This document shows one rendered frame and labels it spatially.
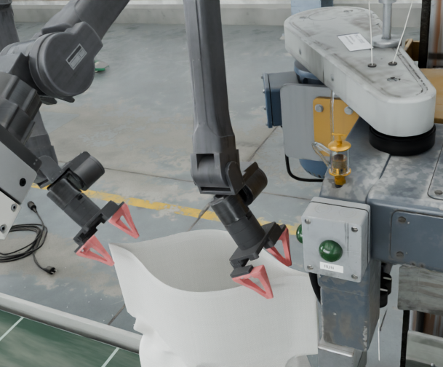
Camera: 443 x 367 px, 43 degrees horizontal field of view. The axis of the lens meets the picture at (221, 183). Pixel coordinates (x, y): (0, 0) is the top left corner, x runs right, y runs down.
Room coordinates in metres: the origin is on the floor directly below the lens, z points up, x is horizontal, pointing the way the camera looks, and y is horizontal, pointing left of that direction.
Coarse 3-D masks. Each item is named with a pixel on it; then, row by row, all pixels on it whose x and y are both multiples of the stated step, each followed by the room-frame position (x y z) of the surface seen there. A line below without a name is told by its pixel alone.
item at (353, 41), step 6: (342, 36) 0.97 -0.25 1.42; (348, 36) 0.97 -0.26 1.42; (354, 36) 0.96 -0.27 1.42; (360, 36) 0.96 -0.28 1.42; (348, 42) 0.93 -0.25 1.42; (354, 42) 0.93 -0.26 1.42; (360, 42) 0.93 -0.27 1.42; (366, 42) 0.92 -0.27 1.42; (348, 48) 0.90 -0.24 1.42; (354, 48) 0.90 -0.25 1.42; (360, 48) 0.90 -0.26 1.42; (366, 48) 0.89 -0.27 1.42
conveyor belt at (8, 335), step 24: (0, 312) 1.59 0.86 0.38; (0, 336) 1.47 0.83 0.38; (24, 336) 1.45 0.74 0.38; (48, 336) 1.43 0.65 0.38; (72, 336) 1.42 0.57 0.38; (0, 360) 1.35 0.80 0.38; (24, 360) 1.34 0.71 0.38; (48, 360) 1.32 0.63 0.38; (72, 360) 1.31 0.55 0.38; (96, 360) 1.30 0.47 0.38; (120, 360) 1.28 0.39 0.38
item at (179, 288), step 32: (128, 256) 0.96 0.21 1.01; (160, 256) 0.99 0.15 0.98; (192, 256) 1.00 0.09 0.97; (224, 256) 0.99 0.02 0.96; (128, 288) 0.98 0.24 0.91; (160, 288) 0.85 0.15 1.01; (192, 288) 1.00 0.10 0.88; (224, 288) 0.99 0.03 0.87; (288, 288) 0.81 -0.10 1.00; (160, 320) 0.88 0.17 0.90; (192, 320) 0.81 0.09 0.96; (224, 320) 0.80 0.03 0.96; (256, 320) 0.80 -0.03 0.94; (288, 320) 0.81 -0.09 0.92; (160, 352) 0.89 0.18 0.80; (192, 352) 0.81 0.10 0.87; (224, 352) 0.80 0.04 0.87; (256, 352) 0.80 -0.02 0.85; (288, 352) 0.81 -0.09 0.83
